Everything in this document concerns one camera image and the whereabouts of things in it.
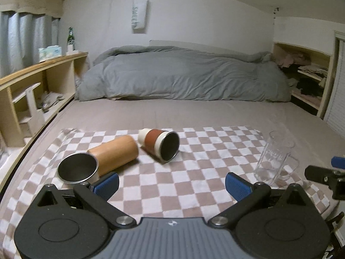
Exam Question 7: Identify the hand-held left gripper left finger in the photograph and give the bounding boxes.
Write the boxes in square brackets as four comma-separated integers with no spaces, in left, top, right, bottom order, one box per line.
[30,172,136,228]

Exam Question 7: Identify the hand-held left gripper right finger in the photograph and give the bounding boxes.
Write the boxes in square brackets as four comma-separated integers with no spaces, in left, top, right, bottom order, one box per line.
[211,172,314,228]

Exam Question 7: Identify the bamboo tumbler cup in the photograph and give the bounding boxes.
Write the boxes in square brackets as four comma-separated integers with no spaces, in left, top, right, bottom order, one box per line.
[56,135,140,185]

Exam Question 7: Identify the brown and white cup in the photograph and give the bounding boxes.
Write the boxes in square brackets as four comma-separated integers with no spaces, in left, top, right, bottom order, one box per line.
[138,128,180,164]

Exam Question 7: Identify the clear glass mug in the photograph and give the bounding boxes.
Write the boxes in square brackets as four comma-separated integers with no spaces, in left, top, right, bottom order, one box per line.
[253,131,300,186]

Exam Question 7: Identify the checkered brown white blanket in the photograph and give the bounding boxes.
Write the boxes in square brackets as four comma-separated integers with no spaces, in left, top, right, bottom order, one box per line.
[0,125,332,259]

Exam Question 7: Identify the white door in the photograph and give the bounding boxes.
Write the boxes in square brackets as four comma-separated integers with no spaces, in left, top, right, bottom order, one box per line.
[323,30,345,139]

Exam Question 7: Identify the wooden clothes shelf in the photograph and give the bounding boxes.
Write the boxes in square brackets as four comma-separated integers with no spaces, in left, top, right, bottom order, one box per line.
[272,41,335,120]

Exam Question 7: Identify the bed with beige sheet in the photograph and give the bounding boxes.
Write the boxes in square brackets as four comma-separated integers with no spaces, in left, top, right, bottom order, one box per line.
[0,40,345,259]

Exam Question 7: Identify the pile of folded clothes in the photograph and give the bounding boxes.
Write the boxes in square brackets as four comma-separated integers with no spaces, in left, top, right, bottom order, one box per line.
[275,51,330,98]

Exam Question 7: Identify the grey cloth in shelf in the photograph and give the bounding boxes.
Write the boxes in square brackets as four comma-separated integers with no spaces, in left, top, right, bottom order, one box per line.
[39,91,66,113]

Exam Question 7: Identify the small wooden stool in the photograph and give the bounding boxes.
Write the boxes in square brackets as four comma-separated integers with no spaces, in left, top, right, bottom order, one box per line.
[12,83,46,139]

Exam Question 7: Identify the long wooden bedside shelf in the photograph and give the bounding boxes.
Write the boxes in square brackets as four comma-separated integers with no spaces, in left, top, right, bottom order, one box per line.
[0,51,90,153]

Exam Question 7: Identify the grey duvet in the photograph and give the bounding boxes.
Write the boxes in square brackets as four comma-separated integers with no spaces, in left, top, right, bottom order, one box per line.
[74,46,292,103]

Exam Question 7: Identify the tissue pack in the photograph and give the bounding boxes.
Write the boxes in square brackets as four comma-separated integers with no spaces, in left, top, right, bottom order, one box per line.
[38,45,62,62]

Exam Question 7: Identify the green glass bottle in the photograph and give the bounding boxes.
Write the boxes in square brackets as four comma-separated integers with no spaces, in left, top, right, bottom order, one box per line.
[67,27,75,52]

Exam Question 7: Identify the grey curtain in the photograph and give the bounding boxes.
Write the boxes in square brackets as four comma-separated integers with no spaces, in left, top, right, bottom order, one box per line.
[0,10,60,78]

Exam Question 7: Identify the white hanging wall bag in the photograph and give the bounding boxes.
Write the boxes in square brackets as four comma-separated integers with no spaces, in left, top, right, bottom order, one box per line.
[131,0,149,32]

